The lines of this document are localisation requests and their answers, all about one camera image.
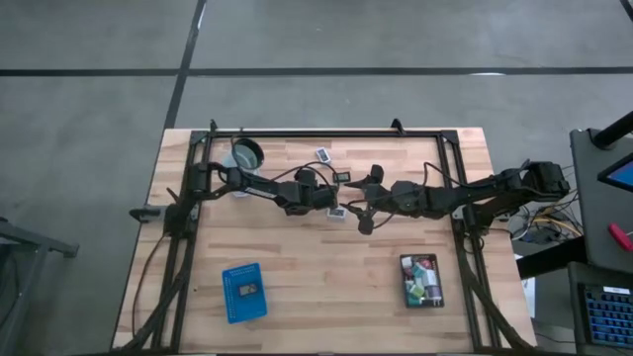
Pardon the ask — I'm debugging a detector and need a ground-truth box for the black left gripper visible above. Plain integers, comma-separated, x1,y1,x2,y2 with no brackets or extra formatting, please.
284,168,318,218

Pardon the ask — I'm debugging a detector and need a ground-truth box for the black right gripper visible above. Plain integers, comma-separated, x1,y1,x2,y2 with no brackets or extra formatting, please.
339,164,397,236

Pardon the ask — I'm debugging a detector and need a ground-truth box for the black plastic basket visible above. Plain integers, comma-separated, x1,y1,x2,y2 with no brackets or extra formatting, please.
399,253,445,310

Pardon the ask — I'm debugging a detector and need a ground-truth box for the blue plastic basket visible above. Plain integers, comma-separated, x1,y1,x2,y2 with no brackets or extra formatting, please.
222,262,269,325

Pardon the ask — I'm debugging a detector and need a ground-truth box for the white paper sheet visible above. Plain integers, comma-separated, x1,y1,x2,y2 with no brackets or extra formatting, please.
513,254,538,320

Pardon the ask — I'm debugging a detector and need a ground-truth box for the grey operator desk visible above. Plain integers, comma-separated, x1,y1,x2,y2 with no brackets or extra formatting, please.
569,127,633,276

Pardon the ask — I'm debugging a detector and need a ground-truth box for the black desk pole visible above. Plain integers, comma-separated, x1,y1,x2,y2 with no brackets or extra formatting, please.
590,112,633,152

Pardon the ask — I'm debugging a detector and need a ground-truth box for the red hand tool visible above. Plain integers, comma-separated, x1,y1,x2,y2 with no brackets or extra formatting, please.
608,222,633,254

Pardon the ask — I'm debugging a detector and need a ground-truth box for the tablet screen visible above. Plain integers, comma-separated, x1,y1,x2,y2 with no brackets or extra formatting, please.
597,155,633,195

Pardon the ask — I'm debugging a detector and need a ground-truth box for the backlit keyboard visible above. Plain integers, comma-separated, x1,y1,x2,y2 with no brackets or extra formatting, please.
579,285,633,350

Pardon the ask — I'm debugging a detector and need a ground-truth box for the grey metal table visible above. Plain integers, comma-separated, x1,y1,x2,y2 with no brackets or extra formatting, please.
0,216,81,356

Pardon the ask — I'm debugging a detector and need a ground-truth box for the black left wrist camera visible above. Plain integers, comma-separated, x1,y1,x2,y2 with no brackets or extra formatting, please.
312,185,340,212

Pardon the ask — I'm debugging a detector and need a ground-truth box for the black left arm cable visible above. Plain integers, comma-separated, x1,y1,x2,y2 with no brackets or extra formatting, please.
227,129,340,197

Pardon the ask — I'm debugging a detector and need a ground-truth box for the black aluminium table frame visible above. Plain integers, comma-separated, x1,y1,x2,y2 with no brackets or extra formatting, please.
114,118,538,353

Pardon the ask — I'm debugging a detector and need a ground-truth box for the thin dark brown cable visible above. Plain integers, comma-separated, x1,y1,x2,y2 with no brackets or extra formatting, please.
131,231,167,337

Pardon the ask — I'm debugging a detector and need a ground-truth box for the floor cable bundle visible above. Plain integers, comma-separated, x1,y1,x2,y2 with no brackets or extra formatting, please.
508,197,588,246

